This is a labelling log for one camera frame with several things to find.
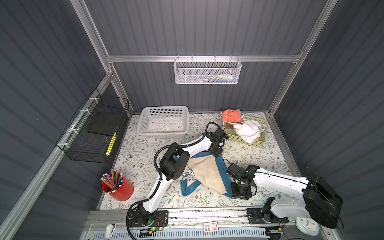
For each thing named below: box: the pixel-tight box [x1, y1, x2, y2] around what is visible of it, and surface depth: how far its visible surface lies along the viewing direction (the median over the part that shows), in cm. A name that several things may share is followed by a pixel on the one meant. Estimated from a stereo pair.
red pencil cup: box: [100, 169, 135, 202], surface depth 75 cm
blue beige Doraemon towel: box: [179, 151, 236, 199], surface depth 86 cm
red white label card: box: [203, 221, 219, 233], surface depth 72 cm
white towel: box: [233, 119, 265, 144], surface depth 99 cm
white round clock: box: [295, 217, 321, 236], surface depth 69 cm
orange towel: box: [222, 109, 247, 124], surface depth 104 cm
